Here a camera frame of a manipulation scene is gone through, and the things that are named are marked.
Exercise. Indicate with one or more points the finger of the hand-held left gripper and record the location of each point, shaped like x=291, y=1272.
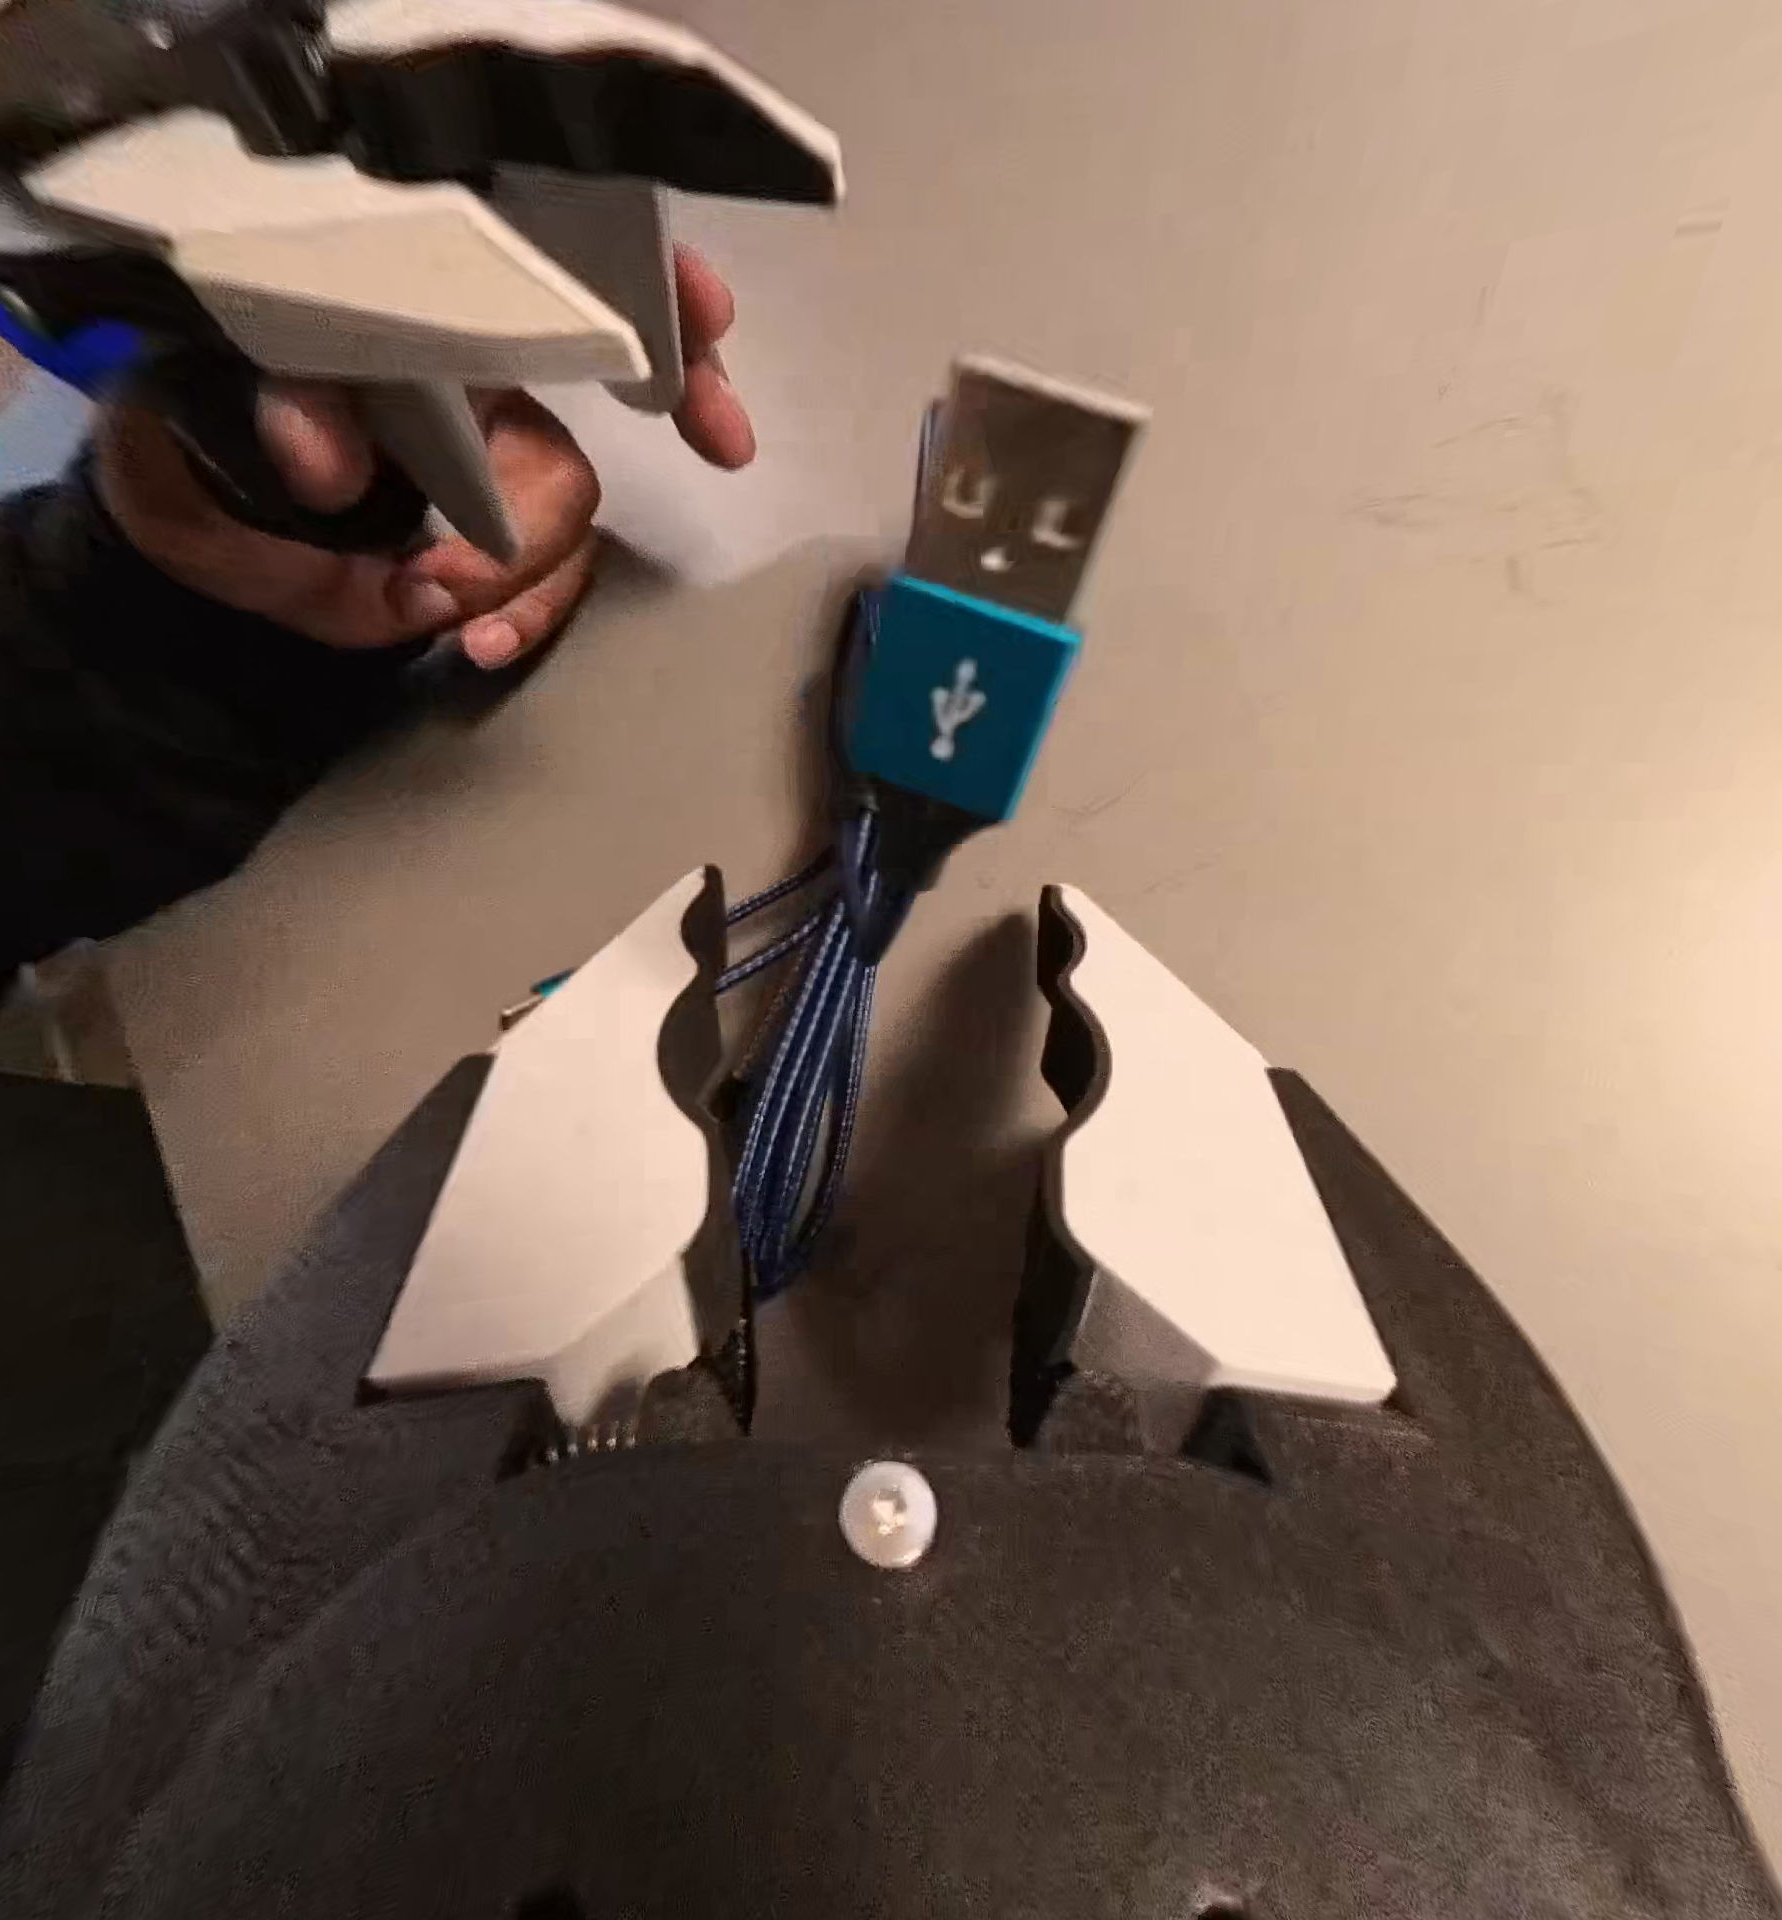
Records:
x=352, y=287
x=607, y=61

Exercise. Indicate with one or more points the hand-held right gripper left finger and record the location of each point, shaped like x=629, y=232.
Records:
x=561, y=1201

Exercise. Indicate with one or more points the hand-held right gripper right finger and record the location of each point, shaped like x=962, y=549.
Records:
x=1206, y=1216

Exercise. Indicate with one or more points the person's left forearm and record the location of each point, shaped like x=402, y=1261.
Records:
x=98, y=719

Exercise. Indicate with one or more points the person's left hand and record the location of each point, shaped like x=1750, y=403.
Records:
x=352, y=593

